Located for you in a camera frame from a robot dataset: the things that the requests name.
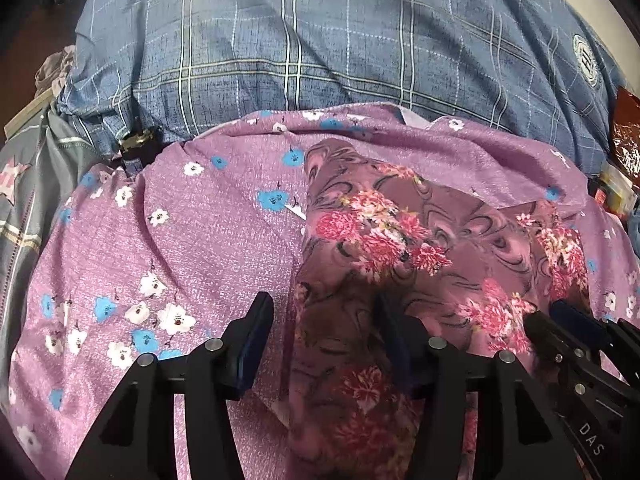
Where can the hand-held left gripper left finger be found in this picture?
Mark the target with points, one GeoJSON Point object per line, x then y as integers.
{"type": "Point", "coordinates": [252, 340]}

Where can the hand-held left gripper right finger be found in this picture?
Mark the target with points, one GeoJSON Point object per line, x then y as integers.
{"type": "Point", "coordinates": [395, 342]}

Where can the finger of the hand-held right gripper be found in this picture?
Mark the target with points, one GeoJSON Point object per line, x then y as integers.
{"type": "Point", "coordinates": [542, 332]}
{"type": "Point", "coordinates": [575, 317]}

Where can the lilac flower-print garment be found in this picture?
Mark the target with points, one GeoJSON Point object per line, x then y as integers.
{"type": "Point", "coordinates": [200, 240]}

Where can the mauve floral small garment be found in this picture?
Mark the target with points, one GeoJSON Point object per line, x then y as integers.
{"type": "Point", "coordinates": [450, 240]}

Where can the colourful snack packets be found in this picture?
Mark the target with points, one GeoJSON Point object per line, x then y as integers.
{"type": "Point", "coordinates": [612, 190]}

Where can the brown patterned packet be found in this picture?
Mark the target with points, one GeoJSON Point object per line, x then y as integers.
{"type": "Point", "coordinates": [627, 135]}

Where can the black clip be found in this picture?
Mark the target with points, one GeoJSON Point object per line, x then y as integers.
{"type": "Point", "coordinates": [137, 147]}

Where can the grey printed blanket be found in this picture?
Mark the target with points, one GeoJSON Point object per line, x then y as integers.
{"type": "Point", "coordinates": [30, 210]}

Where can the blue plaid bed sheet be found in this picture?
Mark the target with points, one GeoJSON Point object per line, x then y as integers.
{"type": "Point", "coordinates": [350, 50]}

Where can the crumpled pale lilac cloth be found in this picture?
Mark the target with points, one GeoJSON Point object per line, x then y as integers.
{"type": "Point", "coordinates": [52, 72]}

